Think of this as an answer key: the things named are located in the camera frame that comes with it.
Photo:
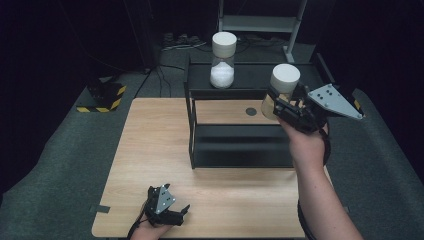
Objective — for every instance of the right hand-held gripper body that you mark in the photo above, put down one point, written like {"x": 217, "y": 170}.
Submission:
{"x": 333, "y": 100}

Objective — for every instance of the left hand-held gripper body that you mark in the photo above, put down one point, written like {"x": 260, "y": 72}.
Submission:
{"x": 163, "y": 201}

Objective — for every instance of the jar with yellow powder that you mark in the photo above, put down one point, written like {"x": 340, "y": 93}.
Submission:
{"x": 285, "y": 75}

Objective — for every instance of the jar with white granules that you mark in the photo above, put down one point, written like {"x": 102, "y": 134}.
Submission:
{"x": 222, "y": 75}

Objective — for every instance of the black two-tier metal rack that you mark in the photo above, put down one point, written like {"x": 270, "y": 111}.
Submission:
{"x": 240, "y": 146}

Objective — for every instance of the person's left hand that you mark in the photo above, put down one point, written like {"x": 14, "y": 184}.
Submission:
{"x": 148, "y": 232}

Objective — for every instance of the person's right hand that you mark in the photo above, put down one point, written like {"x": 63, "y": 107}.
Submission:
{"x": 306, "y": 148}

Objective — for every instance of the black stand base, striped edge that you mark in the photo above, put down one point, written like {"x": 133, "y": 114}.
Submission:
{"x": 105, "y": 95}
{"x": 357, "y": 104}

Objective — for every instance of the round black table grommet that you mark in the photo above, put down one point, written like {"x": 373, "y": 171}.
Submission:
{"x": 251, "y": 111}

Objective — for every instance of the grey tape strip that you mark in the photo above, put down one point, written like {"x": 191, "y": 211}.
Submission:
{"x": 347, "y": 210}
{"x": 100, "y": 209}

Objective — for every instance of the grey metal stand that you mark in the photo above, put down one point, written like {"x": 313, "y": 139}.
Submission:
{"x": 258, "y": 23}

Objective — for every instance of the power strip with plugs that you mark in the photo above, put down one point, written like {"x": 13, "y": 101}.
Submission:
{"x": 181, "y": 40}

